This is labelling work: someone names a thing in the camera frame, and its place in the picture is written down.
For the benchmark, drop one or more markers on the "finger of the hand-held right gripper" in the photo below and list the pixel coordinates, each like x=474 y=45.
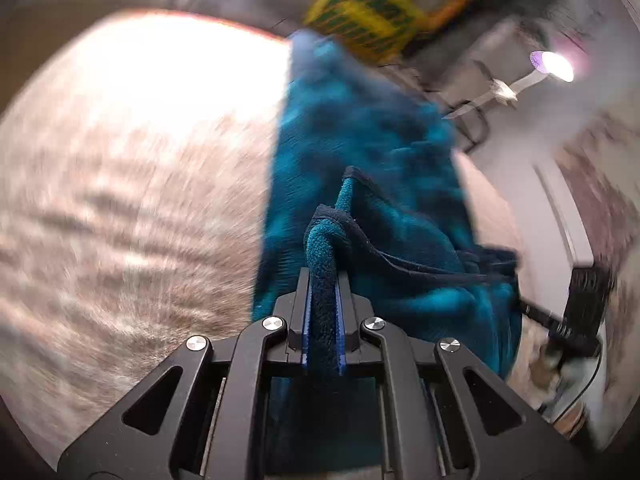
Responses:
x=540 y=315

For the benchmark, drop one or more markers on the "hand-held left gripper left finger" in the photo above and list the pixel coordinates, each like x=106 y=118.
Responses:
x=306 y=340

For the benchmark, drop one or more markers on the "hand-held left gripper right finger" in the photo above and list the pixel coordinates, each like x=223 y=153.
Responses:
x=342 y=340

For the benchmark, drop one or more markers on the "blue plaid fleece garment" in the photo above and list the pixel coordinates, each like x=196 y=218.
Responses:
x=380 y=160

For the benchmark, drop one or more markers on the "beige bed blanket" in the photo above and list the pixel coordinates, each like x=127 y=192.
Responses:
x=125 y=185

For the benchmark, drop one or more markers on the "orange object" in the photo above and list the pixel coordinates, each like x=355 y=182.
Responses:
x=452 y=7

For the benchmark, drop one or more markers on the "yellow green crate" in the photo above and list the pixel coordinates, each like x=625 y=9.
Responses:
x=365 y=10

